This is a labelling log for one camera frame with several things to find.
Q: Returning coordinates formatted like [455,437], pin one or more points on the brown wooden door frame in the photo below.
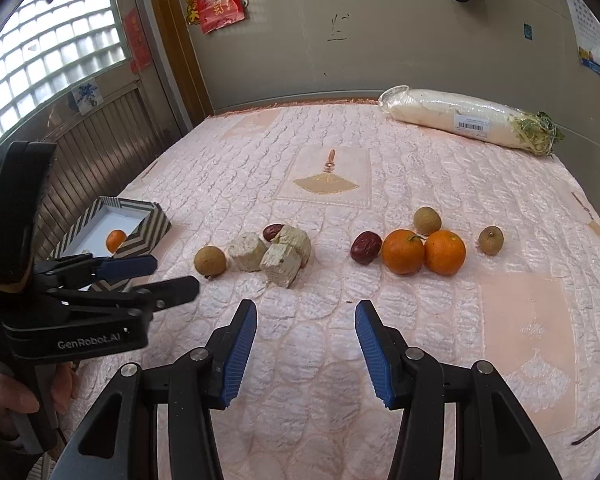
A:
[175,60]

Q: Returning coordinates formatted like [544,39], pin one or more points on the brown longan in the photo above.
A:
[210,260]
[490,240]

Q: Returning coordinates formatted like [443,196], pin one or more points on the glass block window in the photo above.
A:
[55,35]

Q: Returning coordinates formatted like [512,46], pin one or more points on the ribbed brown partition panel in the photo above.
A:
[90,160]

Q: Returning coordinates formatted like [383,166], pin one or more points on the small orange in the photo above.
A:
[116,241]

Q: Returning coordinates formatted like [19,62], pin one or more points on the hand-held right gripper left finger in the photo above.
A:
[240,355]

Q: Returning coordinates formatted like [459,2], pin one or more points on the striped cardboard box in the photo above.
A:
[145,235]

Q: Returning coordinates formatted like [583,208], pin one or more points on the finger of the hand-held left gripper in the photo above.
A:
[175,291]
[130,266]

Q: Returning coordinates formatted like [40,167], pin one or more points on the small blue wall sticker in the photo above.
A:
[527,31]

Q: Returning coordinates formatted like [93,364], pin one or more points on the wrapped white daikon radish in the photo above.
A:
[440,112]

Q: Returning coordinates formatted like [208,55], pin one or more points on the blue and white sticker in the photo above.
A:
[86,95]

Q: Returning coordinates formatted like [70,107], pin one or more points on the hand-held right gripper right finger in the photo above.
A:
[375,355]

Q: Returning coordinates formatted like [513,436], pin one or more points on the large orange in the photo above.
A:
[402,251]
[445,252]

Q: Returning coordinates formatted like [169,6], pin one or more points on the brown kiwi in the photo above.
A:
[426,220]

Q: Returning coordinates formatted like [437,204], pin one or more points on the person's left hand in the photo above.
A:
[5,395]

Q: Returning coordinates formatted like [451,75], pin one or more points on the red date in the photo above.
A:
[365,247]
[274,231]

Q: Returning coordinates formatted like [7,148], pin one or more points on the wall calendar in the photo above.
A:
[587,30]

